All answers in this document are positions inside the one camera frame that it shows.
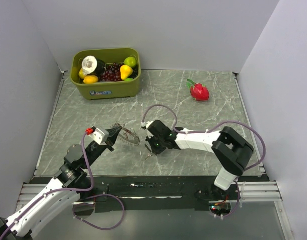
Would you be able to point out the olive green plastic bin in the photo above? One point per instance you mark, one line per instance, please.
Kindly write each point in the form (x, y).
(105, 90)

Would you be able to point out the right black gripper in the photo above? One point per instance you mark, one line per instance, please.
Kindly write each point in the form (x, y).
(155, 150)

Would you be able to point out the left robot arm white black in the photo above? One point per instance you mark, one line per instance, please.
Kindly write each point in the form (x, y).
(74, 181)

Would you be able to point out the red dragon fruit toy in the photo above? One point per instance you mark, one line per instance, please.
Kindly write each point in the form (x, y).
(198, 91)

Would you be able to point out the yellow fruit at bin left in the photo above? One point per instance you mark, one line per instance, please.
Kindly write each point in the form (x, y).
(81, 74)

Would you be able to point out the yellow lemon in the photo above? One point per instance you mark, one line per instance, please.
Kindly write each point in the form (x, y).
(91, 79)

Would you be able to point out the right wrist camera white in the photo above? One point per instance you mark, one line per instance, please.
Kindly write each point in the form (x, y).
(146, 125)

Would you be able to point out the dark red grape bunch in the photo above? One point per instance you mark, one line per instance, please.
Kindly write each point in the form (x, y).
(112, 73)

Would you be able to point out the white cut coconut half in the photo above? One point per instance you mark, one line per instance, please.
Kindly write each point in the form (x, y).
(89, 65)

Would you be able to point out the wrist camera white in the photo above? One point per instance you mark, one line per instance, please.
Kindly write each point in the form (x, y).
(99, 135)
(146, 125)

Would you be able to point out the yellow pear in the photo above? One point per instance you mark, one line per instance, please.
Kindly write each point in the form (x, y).
(125, 72)

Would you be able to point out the small green lime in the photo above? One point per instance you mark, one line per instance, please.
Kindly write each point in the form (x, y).
(129, 80)

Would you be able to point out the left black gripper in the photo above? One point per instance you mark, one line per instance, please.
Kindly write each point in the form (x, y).
(113, 134)

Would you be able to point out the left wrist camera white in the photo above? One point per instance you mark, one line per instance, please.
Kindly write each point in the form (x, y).
(99, 135)

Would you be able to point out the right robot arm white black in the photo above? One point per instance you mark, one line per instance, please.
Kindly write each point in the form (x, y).
(231, 149)

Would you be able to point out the green apple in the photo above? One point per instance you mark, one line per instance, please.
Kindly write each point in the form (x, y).
(131, 62)

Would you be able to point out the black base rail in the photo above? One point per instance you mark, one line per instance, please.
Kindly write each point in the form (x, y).
(144, 193)

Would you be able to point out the black key tag with key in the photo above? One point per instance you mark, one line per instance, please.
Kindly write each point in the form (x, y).
(150, 153)

